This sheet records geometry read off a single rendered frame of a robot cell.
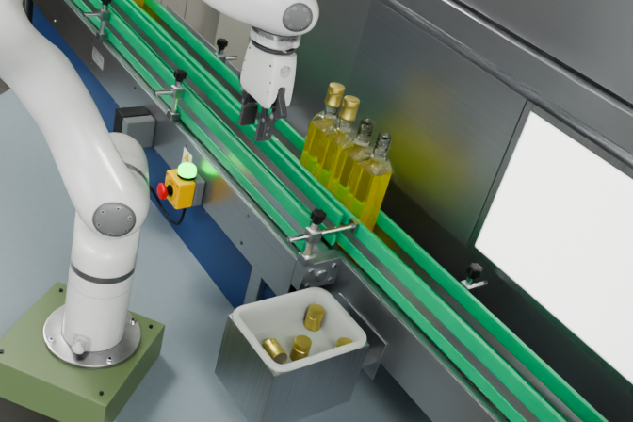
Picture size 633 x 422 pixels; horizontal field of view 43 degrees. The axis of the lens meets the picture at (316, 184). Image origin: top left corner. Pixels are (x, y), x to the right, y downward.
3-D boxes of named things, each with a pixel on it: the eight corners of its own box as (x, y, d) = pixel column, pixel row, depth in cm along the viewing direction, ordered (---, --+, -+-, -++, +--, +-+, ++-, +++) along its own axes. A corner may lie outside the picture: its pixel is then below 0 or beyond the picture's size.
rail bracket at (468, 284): (479, 318, 162) (502, 267, 155) (455, 327, 158) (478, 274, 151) (466, 306, 165) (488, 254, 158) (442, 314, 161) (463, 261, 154)
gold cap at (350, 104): (358, 121, 169) (364, 102, 167) (345, 121, 167) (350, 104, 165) (348, 112, 172) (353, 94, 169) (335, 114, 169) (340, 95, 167)
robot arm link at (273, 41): (313, 37, 132) (309, 54, 134) (284, 14, 138) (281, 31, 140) (270, 39, 128) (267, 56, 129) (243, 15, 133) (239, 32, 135)
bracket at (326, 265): (335, 284, 171) (344, 258, 167) (300, 294, 165) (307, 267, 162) (326, 274, 173) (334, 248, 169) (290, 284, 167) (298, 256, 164)
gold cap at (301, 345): (295, 365, 154) (300, 348, 152) (285, 352, 156) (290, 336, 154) (310, 361, 156) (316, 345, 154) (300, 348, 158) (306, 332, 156)
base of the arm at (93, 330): (119, 381, 154) (132, 309, 145) (24, 350, 154) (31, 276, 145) (154, 319, 170) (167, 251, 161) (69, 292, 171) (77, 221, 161)
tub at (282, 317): (361, 372, 159) (373, 340, 154) (266, 406, 146) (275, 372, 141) (312, 315, 170) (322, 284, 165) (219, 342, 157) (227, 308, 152)
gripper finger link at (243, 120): (262, 91, 142) (254, 124, 146) (252, 83, 144) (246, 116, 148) (246, 92, 140) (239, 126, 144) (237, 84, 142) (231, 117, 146)
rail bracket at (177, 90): (181, 122, 201) (189, 74, 194) (154, 125, 196) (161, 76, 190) (174, 115, 203) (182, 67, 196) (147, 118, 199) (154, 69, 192)
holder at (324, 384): (370, 393, 166) (391, 337, 158) (257, 435, 150) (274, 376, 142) (323, 337, 177) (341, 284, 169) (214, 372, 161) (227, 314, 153)
